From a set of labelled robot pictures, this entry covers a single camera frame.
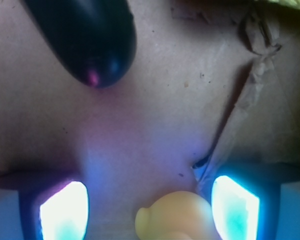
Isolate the yellow rubber duck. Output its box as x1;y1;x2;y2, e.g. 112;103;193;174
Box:
135;191;221;240

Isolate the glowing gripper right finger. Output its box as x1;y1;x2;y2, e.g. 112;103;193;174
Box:
211;174;280;240

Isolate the yellow terry cloth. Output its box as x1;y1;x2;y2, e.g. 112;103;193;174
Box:
254;0;300;13

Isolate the dark green toy cucumber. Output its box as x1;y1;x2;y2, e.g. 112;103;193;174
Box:
24;0;137;89

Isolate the brown paper bag bin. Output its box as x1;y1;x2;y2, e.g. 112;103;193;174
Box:
0;0;300;240

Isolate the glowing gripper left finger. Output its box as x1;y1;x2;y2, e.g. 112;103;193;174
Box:
19;179;89;240

